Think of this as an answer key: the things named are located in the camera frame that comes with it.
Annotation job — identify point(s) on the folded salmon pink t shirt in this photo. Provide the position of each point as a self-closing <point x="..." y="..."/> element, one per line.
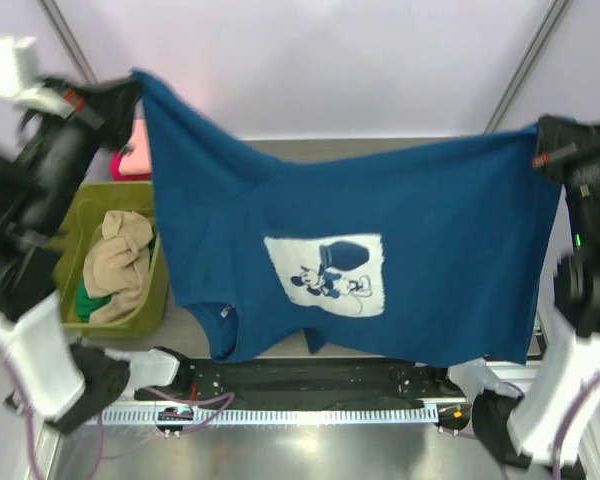
<point x="135" y="159"/>

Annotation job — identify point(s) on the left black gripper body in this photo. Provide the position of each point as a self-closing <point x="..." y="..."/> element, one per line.
<point x="106" y="107"/>

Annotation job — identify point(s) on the beige t shirt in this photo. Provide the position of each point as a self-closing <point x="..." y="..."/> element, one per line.
<point x="117" y="223"/>

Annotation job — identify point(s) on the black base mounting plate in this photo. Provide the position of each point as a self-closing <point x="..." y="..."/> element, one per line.
<point x="203" y="378"/>

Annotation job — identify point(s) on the aluminium frame post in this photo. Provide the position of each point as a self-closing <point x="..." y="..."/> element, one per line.
<point x="67" y="39"/>
<point x="549" y="24"/>

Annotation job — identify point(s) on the folded magenta t shirt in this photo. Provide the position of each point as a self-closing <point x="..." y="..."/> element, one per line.
<point x="114" y="167"/>

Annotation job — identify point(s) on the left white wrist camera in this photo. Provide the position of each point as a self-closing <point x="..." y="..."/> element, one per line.
<point x="20" y="82"/>

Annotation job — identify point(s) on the right aluminium frame post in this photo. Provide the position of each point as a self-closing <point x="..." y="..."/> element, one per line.
<point x="549" y="24"/>

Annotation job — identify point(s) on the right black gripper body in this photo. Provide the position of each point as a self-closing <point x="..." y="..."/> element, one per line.
<point x="556" y="145"/>

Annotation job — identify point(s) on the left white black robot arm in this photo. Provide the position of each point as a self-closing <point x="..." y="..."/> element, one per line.
<point x="65" y="383"/>

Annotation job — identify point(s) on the white slotted cable duct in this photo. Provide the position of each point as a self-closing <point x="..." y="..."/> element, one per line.
<point x="163" y="415"/>

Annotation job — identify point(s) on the blue mickey t shirt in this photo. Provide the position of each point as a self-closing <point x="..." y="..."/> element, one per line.
<point x="428" y="254"/>

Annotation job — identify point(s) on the olive green plastic bin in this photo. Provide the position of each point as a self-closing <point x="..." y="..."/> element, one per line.
<point x="81" y="229"/>

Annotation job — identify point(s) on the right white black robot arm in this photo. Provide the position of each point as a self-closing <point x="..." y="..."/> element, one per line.
<point x="544" y="426"/>

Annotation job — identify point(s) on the green t shirt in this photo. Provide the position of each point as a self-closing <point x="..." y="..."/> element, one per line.
<point x="114" y="278"/>

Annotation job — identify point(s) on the left aluminium frame post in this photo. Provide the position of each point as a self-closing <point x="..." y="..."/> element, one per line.
<point x="67" y="39"/>

